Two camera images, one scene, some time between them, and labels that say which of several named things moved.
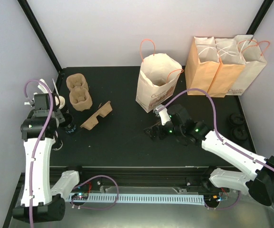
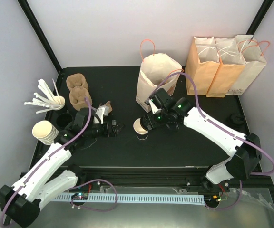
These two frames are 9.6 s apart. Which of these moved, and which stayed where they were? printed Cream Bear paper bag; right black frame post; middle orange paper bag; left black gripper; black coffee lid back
Moved: left black gripper
Stayed: black coffee lid back; printed Cream Bear paper bag; right black frame post; middle orange paper bag
